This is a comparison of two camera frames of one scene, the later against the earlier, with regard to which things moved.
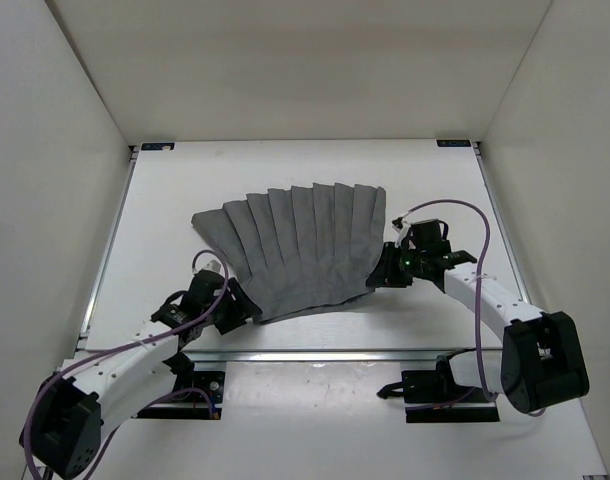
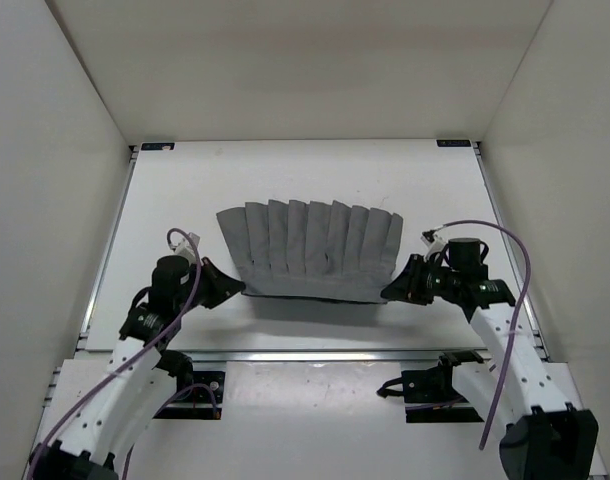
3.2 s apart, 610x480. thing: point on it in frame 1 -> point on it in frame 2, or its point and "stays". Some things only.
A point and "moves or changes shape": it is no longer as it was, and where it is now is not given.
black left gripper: (241, 307) -> (224, 285)
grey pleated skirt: (292, 244) moves or changes shape
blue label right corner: (454, 143) stays
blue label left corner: (160, 146) stays
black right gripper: (382, 274) -> (403, 288)
